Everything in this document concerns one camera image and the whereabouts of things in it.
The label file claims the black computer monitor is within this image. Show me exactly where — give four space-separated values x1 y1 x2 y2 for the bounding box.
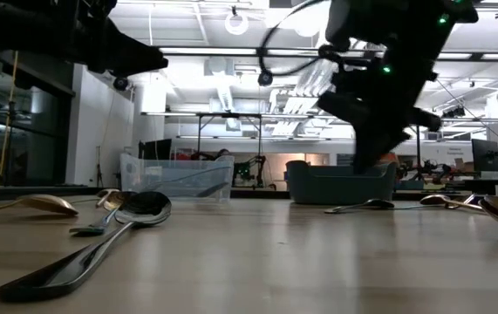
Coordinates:
142 138 174 162
471 139 498 173

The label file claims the silver spoon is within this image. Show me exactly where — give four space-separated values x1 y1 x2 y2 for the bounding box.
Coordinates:
420 194 486 214
160 164 232 201

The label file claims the black aluminium table frame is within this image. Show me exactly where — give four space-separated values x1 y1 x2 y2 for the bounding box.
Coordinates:
0 177 498 201

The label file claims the black frame table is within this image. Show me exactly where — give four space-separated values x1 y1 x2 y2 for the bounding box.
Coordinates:
405 116 424 181
141 111 263 189

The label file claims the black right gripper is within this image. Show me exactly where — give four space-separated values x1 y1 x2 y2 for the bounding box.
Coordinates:
317 68 444 176

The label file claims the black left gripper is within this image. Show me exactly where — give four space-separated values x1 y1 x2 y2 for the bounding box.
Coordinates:
17 0 169 79

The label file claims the clear plastic bin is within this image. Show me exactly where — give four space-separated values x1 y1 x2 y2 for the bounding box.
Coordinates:
119 153 235 202

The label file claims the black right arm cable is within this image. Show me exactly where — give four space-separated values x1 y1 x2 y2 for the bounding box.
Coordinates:
259 0 335 79

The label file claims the overhead beam with light strips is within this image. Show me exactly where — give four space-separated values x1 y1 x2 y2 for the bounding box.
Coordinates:
156 43 498 62

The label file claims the gold spoon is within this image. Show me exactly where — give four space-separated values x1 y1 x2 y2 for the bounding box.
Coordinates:
94 188 121 208
0 194 80 218

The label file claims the iridescent spoon blue handle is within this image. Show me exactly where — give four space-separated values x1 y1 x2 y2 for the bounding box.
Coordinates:
68 190 139 237

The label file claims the white cable ring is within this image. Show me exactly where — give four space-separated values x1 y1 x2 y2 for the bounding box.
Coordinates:
224 11 250 37

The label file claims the thin light stand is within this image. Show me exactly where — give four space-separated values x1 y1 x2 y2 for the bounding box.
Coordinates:
94 145 104 188

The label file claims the teal plastic bin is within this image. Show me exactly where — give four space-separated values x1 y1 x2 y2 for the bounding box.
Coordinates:
285 160 399 206

